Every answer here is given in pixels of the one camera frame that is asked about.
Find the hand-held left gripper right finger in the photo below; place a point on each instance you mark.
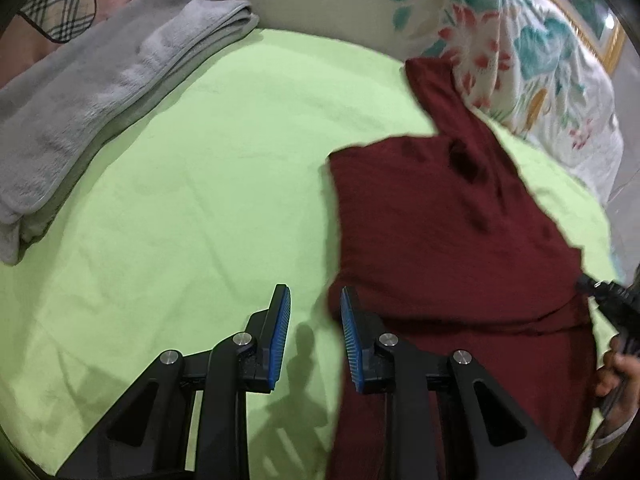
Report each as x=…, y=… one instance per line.
x=350, y=340

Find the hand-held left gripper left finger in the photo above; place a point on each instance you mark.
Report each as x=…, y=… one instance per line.
x=280, y=330

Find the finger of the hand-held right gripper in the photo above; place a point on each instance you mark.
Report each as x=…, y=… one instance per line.
x=590, y=286

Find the dark red garment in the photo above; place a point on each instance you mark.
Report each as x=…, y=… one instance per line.
x=450, y=235

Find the person's right hand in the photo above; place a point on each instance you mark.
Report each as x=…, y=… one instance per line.
x=617, y=367

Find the light green bed sheet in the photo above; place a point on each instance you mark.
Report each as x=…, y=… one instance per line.
x=200, y=185

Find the white floral quilt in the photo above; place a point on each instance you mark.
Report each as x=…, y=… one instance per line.
x=500, y=35

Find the folded grey towel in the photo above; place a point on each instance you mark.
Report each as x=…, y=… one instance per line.
x=100, y=90

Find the pink cloth with plaid print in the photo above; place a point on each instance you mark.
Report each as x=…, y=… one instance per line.
x=60, y=5

